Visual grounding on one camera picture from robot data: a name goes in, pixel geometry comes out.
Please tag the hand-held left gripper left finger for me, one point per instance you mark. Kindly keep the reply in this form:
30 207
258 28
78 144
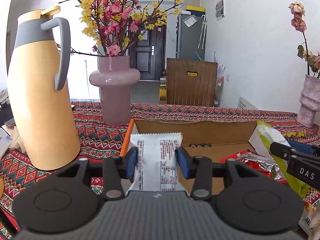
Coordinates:
131 162

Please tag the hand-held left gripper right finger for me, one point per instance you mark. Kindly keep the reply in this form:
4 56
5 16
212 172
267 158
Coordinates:
184 163

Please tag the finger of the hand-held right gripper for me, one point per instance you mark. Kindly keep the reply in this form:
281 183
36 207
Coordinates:
281 150
305 148

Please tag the yellow-green snack packet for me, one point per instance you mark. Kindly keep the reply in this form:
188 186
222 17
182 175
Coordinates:
265 135

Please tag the white snack packet red print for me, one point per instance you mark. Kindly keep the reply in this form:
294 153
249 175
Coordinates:
155 160

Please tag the red silver foil snack packet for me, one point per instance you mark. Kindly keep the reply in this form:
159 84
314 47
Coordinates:
255 163

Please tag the red cardboard box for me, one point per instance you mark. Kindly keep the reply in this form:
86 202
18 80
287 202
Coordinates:
212 135

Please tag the pile of snack packets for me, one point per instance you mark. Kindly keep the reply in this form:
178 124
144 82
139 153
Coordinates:
311 217

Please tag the fallen yellow flowers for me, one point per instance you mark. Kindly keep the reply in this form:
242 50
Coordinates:
296 134

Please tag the textured pink vase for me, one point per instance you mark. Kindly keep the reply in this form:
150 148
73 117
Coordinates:
308 100

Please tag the smooth pink vase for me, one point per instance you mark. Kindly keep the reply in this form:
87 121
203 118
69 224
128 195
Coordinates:
115 97

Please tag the wooden chair back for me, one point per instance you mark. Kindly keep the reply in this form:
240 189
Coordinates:
180 87

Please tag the rack with bottles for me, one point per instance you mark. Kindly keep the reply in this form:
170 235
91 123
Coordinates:
218 90

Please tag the dark brown door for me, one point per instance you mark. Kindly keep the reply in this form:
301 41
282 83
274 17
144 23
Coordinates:
143 60

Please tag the yellow thermos jug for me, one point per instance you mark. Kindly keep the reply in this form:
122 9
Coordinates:
42 105

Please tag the grey refrigerator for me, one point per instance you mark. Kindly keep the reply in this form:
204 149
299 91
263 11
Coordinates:
190 40

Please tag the dried pink roses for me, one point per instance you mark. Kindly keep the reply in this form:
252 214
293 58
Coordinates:
298 22

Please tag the white folded umbrella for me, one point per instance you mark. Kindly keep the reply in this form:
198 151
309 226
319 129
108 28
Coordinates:
203 30

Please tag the yellow and black box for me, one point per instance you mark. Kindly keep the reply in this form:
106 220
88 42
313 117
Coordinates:
196 9

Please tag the pink and yellow flower branches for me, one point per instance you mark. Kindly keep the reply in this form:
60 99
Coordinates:
115 7

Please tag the white wall heater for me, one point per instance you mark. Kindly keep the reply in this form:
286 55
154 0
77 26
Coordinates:
247 103

